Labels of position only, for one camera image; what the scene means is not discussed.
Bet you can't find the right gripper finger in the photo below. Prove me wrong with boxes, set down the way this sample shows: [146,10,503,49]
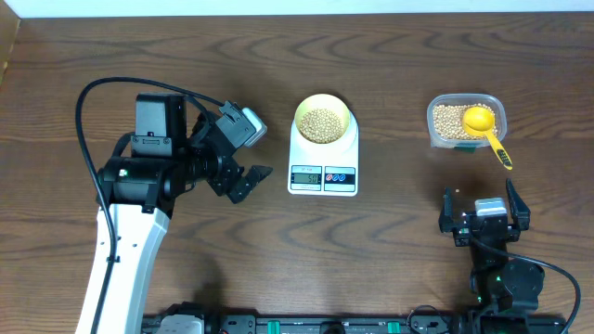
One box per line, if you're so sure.
[506,178,531,231]
[438,187,458,233]

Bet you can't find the right black cable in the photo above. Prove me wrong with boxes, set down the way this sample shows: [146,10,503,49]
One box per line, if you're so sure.
[469,234,583,334]

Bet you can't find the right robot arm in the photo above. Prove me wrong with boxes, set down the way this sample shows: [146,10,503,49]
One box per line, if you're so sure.
[438,179,545,316]

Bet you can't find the white digital kitchen scale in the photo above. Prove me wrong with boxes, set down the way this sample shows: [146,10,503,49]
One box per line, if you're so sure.
[287,112,359,197]

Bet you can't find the yellow bowl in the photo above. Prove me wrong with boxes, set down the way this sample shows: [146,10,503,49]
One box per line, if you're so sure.
[294,94,351,141]

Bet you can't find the black cable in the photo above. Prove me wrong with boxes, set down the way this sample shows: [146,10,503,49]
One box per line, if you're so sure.
[469,234,583,334]
[74,76,226,334]

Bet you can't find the soybeans in bowl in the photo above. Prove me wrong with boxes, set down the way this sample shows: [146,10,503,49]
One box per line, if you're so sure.
[298,109,344,144]

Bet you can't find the left black cable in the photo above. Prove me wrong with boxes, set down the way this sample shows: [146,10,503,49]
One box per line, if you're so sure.
[74,76,226,334]

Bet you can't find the clear plastic container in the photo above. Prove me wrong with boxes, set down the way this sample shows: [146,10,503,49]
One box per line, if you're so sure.
[427,93,508,149]

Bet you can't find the soybeans pile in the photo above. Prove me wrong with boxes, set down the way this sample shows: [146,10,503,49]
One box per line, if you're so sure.
[433,104,496,141]

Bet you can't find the yellow measuring scoop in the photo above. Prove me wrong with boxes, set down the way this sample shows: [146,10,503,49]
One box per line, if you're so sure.
[462,107,513,170]

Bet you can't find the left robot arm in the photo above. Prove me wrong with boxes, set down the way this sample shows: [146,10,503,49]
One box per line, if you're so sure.
[76,93,272,333]

